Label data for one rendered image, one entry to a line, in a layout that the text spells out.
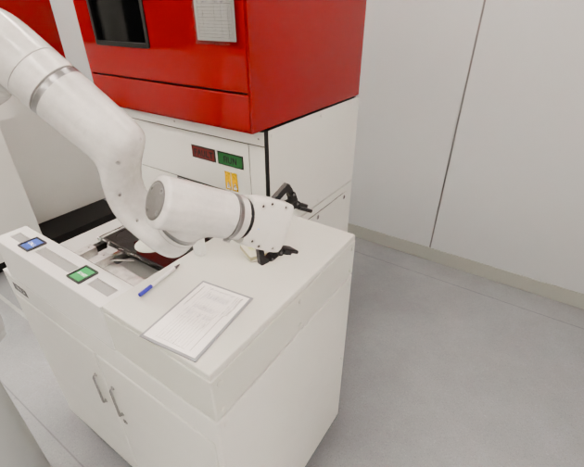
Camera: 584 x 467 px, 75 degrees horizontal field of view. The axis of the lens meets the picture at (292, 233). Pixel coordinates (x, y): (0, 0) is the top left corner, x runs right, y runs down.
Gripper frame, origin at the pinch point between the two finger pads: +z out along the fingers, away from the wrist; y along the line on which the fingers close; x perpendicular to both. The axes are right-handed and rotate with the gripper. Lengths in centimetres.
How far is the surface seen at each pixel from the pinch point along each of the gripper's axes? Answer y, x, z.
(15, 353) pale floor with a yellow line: -123, 156, -10
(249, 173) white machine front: 6, 51, 22
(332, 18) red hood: 67, 52, 37
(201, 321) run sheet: -25.8, 8.9, -10.0
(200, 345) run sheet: -27.8, 3.1, -12.7
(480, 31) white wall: 113, 53, 138
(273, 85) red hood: 35, 44, 16
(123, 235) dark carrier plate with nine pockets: -26, 69, -6
